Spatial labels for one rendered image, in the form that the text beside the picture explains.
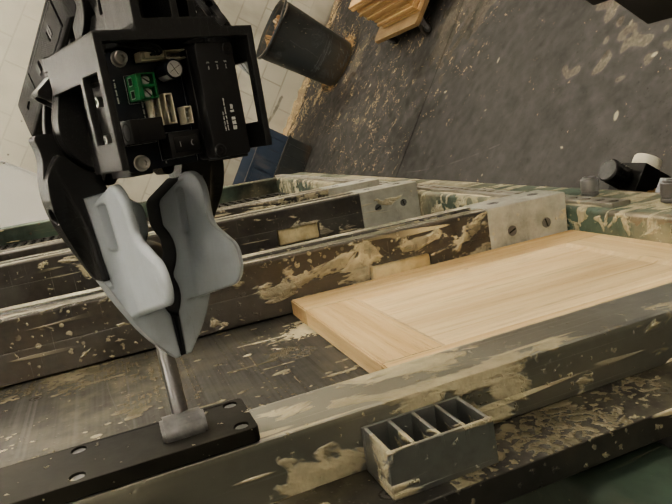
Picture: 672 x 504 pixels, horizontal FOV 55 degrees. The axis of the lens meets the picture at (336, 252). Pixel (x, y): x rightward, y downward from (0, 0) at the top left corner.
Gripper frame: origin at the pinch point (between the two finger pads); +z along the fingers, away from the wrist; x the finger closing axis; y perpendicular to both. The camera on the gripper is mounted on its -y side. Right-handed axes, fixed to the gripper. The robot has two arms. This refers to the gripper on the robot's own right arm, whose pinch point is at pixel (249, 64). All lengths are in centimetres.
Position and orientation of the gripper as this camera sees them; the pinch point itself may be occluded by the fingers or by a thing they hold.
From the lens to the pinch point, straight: 115.1
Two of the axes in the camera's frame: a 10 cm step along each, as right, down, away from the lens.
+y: -7.2, 6.7, -1.9
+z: 6.0, 7.3, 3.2
